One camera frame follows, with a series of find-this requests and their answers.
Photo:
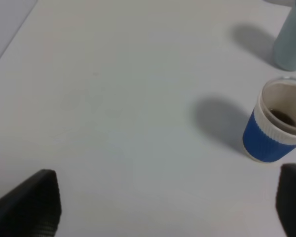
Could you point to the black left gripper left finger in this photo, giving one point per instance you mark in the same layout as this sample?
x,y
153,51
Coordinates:
x,y
33,208

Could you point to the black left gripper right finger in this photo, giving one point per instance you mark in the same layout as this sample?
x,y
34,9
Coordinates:
x,y
286,199

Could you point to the blue sleeved paper cup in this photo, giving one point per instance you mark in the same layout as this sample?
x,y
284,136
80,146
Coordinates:
x,y
270,133

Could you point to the teal plastic cup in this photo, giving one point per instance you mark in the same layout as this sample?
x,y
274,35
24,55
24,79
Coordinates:
x,y
284,50

